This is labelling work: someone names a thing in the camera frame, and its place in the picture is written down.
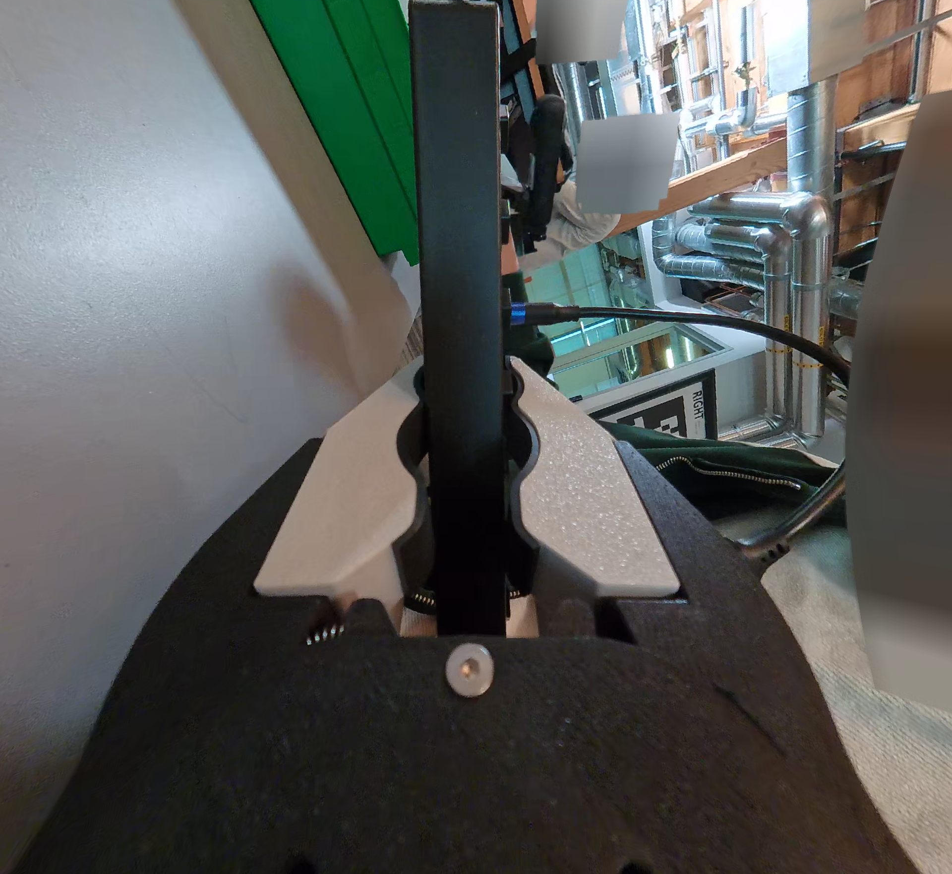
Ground silver ventilation ducts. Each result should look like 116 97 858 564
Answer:
653 78 867 447

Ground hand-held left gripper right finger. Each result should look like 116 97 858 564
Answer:
507 359 680 601

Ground wooden beam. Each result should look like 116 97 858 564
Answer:
613 137 791 234

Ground black usb hub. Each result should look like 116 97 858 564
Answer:
408 0 514 638

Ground black white marker card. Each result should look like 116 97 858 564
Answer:
595 368 719 441

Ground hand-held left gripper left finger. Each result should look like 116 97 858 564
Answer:
254 366 431 598

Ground green plastic bin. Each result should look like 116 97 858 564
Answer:
210 0 421 266

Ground black cable blue plug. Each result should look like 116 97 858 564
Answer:
504 301 852 564

